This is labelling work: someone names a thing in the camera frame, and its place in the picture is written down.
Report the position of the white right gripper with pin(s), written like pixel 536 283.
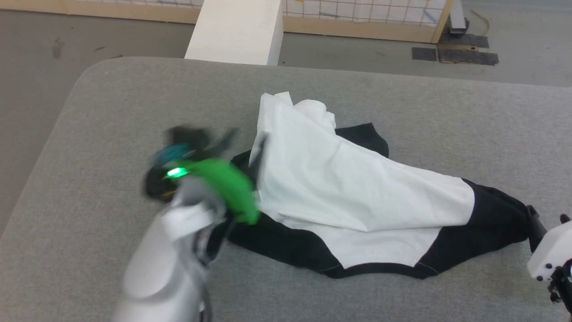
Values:
pixel 552 252

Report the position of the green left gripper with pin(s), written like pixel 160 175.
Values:
pixel 223 183

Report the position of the white and black shirt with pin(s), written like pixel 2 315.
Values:
pixel 335 179

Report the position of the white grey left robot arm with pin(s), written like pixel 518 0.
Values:
pixel 154 268

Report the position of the white rectangular box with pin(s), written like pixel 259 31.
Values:
pixel 237 31

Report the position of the grey fabric sofa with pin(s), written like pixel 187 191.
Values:
pixel 134 98

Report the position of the black floor mat piece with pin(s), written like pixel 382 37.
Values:
pixel 423 54
pixel 469 58
pixel 464 40

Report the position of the grey metal panel support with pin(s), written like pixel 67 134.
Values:
pixel 458 18

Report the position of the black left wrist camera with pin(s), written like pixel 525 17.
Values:
pixel 176 152

